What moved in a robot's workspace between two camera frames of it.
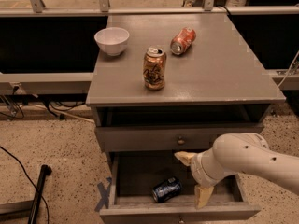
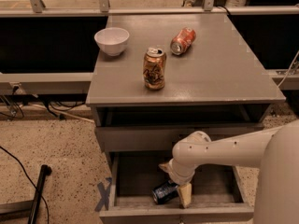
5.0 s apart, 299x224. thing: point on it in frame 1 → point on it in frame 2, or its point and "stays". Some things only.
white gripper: (198, 169) → (180, 175)
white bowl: (112, 40) stays
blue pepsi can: (166, 190) stays
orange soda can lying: (182, 41) stays
